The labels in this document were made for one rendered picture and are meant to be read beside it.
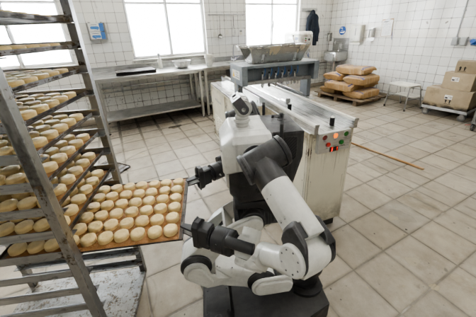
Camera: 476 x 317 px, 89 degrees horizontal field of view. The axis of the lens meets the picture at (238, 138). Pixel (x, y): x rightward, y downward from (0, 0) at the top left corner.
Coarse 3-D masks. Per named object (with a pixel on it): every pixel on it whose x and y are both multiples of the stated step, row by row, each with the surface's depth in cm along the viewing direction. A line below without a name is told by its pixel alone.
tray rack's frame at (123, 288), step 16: (32, 272) 136; (112, 272) 143; (128, 272) 143; (144, 272) 143; (32, 288) 136; (48, 288) 136; (64, 288) 136; (112, 288) 135; (128, 288) 134; (32, 304) 128; (48, 304) 128; (64, 304) 127; (112, 304) 126; (128, 304) 126
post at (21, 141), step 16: (0, 80) 55; (0, 96) 55; (0, 112) 57; (16, 112) 59; (16, 128) 59; (16, 144) 60; (32, 144) 63; (32, 160) 62; (32, 176) 64; (48, 192) 67; (48, 208) 68; (64, 224) 73; (64, 240) 73; (64, 256) 76; (80, 256) 80; (80, 272) 79; (80, 288) 82; (96, 304) 87
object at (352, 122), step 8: (272, 88) 255; (280, 88) 238; (288, 96) 225; (296, 96) 212; (304, 104) 202; (312, 104) 191; (320, 104) 184; (320, 112) 183; (328, 112) 174; (336, 112) 166; (336, 120) 167; (344, 120) 160; (352, 120) 153
